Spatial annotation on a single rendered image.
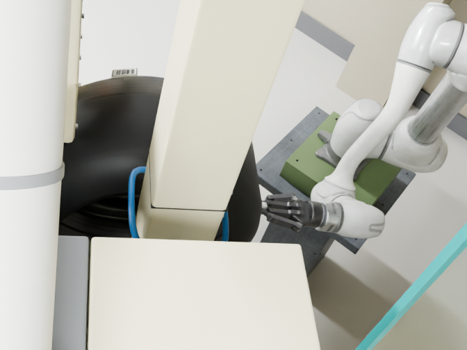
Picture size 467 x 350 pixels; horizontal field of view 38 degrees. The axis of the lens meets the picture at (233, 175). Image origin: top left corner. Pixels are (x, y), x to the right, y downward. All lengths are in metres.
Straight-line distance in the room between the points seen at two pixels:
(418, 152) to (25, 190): 1.97
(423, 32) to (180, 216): 1.01
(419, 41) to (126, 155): 0.90
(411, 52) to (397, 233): 1.70
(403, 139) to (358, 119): 0.17
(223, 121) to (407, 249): 2.56
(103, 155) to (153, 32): 2.61
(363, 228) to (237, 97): 1.11
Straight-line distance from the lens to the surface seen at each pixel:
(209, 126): 0.99
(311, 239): 2.82
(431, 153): 2.43
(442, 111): 2.20
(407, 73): 1.95
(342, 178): 2.11
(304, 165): 2.54
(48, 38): 0.54
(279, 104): 3.81
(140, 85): 1.56
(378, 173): 2.61
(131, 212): 1.22
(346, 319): 3.14
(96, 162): 1.46
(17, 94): 0.53
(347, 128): 2.43
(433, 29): 1.95
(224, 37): 0.87
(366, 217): 2.00
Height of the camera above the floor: 2.59
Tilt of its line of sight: 50 degrees down
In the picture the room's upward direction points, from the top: 20 degrees clockwise
